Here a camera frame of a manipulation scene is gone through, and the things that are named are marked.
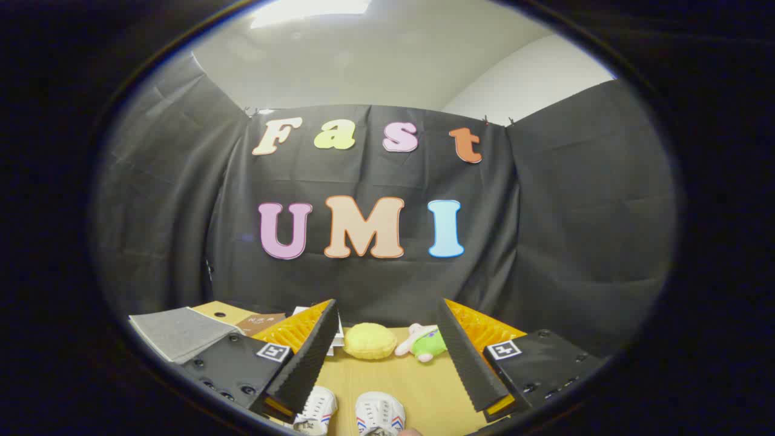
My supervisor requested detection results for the white portrait cover book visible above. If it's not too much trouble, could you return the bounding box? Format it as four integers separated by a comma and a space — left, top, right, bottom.
292, 306, 345, 347

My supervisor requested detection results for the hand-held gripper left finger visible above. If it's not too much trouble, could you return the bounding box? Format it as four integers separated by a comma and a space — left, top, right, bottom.
180, 299, 341, 424

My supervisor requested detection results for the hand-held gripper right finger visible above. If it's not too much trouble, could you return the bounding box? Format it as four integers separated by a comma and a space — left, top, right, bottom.
436, 298, 608, 424

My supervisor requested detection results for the pink and green plush toy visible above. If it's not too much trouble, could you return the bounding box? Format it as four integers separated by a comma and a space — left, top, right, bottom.
395, 323, 449, 363

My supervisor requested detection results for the brown cover book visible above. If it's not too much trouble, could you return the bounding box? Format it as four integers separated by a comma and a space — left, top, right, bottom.
235, 313, 286, 337

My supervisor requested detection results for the round yellow plush toy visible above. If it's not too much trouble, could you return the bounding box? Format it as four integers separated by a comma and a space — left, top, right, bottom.
343, 322, 398, 361

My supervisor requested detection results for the white striped canvas shoe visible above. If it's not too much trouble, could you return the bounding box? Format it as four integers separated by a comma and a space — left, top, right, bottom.
355, 391, 406, 436
292, 386, 338, 436

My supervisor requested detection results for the black backdrop cloth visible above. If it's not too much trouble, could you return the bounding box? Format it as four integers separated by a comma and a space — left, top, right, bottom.
91, 51, 678, 361

